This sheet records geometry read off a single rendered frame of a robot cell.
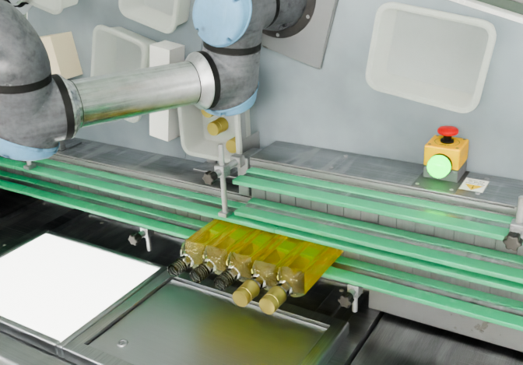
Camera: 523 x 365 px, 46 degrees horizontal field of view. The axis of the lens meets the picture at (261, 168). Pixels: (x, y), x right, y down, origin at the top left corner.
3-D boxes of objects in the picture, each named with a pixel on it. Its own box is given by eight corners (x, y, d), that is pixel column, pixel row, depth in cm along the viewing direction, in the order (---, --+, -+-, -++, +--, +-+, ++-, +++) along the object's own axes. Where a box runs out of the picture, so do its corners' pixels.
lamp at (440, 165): (428, 173, 123) (423, 178, 121) (429, 152, 121) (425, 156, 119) (451, 177, 121) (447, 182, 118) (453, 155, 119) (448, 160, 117)
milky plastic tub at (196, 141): (201, 143, 160) (181, 154, 153) (194, 57, 152) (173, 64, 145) (259, 153, 152) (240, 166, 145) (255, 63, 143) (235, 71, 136)
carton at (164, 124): (163, 128, 166) (149, 135, 161) (165, 40, 155) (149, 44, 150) (182, 134, 163) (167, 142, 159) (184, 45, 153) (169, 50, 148)
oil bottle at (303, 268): (321, 247, 136) (272, 296, 120) (321, 223, 134) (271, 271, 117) (344, 252, 134) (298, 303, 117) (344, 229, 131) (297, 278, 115)
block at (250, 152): (251, 183, 148) (236, 194, 143) (250, 145, 145) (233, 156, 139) (265, 185, 147) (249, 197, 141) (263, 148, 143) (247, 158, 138)
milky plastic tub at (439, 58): (393, -7, 123) (377, -1, 116) (509, 15, 113) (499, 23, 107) (378, 77, 131) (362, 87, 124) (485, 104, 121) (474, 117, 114)
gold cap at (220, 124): (216, 116, 153) (205, 121, 149) (228, 117, 151) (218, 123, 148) (217, 129, 154) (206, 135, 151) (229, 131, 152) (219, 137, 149)
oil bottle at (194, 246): (233, 226, 148) (177, 268, 131) (231, 205, 146) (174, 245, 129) (253, 230, 145) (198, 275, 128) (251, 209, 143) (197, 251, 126)
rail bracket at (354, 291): (360, 289, 135) (335, 322, 125) (360, 261, 133) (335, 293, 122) (377, 293, 133) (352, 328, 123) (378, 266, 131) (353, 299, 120)
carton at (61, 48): (33, 37, 180) (12, 42, 174) (71, 31, 171) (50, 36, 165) (46, 78, 183) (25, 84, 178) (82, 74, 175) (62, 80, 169)
